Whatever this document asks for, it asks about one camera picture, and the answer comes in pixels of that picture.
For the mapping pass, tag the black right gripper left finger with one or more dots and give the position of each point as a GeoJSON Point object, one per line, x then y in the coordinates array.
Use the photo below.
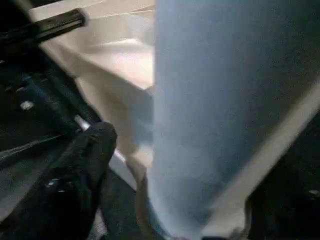
{"type": "Point", "coordinates": [70, 190]}

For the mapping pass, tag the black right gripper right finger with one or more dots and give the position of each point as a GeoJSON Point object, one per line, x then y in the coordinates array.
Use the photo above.
{"type": "Point", "coordinates": [287, 205]}

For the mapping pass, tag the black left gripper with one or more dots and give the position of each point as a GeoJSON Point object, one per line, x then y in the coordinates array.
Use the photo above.
{"type": "Point", "coordinates": [50, 25]}

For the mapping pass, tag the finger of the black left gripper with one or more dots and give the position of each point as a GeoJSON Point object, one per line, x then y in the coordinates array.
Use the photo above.
{"type": "Point", "coordinates": [42, 105]}

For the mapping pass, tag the white plastic table top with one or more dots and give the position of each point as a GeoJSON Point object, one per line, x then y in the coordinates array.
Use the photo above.
{"type": "Point", "coordinates": [112, 62]}

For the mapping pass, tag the white plastic table leg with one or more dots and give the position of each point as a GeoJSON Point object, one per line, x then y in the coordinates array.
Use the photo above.
{"type": "Point", "coordinates": [212, 75]}

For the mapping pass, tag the black glossy mat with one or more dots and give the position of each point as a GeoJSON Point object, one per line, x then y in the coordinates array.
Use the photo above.
{"type": "Point", "coordinates": [20, 155]}

